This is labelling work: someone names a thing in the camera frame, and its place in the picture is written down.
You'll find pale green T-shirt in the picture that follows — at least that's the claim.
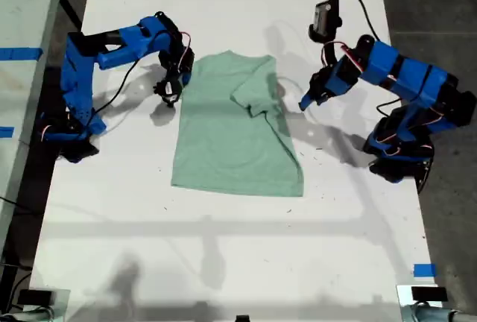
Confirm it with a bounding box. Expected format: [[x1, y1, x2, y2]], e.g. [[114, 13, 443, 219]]
[[170, 49, 305, 198]]

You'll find long blue tape strip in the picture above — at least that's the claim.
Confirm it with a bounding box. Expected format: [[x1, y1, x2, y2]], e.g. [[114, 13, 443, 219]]
[[0, 47, 45, 63]]

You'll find pale side table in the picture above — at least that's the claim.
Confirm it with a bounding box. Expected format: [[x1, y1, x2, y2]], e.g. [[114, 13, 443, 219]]
[[0, 0, 70, 256]]

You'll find square blue tape piece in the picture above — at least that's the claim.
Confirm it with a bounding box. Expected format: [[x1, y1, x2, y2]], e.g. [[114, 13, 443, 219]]
[[413, 262, 437, 279]]

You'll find shiny metal plate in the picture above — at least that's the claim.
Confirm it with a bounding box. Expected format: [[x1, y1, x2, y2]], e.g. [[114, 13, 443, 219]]
[[28, 288, 72, 322], [395, 283, 445, 322]]

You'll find thin white cable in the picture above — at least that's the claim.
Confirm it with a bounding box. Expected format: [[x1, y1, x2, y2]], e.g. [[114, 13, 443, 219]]
[[277, 75, 325, 125]]

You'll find black camera stalk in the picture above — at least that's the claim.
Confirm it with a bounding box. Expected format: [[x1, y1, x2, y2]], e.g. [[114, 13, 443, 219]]
[[320, 40, 338, 70]]

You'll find black camera box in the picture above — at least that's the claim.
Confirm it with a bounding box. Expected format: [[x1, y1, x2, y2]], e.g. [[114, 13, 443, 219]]
[[154, 77, 185, 108], [308, 0, 343, 44]]

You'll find black camera cable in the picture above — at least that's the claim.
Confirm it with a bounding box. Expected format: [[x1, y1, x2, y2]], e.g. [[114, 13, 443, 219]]
[[329, 0, 379, 41], [89, 57, 145, 116]]

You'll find black table frame leg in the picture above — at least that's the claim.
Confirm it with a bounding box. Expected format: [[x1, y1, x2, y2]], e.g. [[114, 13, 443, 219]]
[[60, 0, 84, 34]]

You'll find thin black floor cable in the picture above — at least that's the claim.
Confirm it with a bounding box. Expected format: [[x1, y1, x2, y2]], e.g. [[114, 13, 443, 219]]
[[0, 195, 24, 210]]

